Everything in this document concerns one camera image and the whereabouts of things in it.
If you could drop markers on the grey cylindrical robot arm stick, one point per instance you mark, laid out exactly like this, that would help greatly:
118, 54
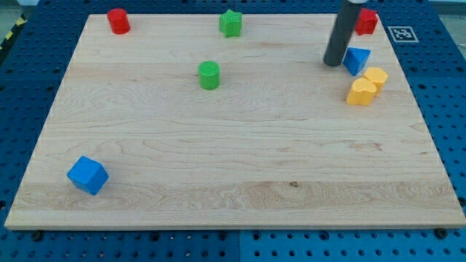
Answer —
341, 34

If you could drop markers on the green star block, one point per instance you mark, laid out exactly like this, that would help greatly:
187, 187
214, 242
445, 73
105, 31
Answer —
230, 23

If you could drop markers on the red star block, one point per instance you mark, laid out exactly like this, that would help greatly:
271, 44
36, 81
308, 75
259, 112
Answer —
366, 22

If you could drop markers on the wooden board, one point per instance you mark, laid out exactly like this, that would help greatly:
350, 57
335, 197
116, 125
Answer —
275, 146

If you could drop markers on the green cylinder block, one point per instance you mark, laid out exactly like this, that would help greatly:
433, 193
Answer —
209, 75

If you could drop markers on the yellow heart block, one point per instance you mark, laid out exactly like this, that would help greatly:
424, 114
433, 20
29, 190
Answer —
361, 92

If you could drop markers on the blue triangle block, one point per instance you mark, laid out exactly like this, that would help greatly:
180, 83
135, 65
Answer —
355, 59

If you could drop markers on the blue cube block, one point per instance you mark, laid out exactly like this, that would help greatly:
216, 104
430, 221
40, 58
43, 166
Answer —
88, 175

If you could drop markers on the yellow hexagon block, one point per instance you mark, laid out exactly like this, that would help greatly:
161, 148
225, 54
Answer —
377, 76

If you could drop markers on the red cylinder block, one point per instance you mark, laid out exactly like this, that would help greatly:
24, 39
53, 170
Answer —
118, 21

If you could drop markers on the white fiducial marker tag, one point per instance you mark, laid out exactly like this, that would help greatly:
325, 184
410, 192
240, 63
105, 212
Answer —
402, 34

